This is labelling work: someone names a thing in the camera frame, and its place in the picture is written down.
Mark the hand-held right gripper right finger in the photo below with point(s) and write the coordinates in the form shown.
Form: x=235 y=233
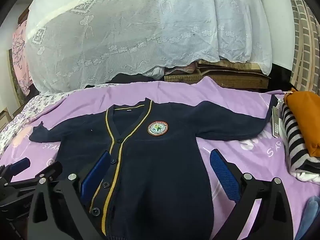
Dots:
x=223 y=177

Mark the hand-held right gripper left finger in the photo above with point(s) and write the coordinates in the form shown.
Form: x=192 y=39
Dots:
x=96 y=172

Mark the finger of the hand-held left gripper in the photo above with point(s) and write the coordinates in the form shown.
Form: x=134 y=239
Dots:
x=48 y=171
x=21 y=165

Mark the navy knit cardigan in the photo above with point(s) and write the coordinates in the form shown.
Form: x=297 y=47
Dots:
x=160 y=170

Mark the purple printed blanket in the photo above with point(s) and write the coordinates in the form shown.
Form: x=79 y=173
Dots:
x=240 y=135

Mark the wooden cabinet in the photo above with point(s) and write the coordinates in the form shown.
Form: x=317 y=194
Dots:
x=3 y=118

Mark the floral bed sheet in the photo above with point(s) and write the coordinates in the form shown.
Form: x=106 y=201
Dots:
x=23 y=115

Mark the clothing tag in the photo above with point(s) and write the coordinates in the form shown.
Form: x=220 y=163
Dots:
x=275 y=120

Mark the black white striped garment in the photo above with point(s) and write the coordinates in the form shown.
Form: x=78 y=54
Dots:
x=295 y=140

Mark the light blue cloth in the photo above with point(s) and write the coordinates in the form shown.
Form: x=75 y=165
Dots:
x=311 y=217

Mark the dark cloth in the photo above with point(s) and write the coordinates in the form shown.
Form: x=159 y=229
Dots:
x=125 y=78

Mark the orange garment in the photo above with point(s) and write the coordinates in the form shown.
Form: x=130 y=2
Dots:
x=306 y=120

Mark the brown folded fabric pile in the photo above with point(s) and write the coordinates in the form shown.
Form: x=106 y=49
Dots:
x=232 y=76

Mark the pink floral cloth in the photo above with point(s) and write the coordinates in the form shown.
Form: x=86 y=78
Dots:
x=21 y=62

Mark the white plastic bag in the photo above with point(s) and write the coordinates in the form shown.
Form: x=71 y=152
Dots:
x=155 y=72

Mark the white lace cloth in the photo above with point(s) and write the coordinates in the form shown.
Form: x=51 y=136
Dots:
x=130 y=22

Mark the checked curtain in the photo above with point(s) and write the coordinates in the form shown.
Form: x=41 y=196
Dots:
x=305 y=42

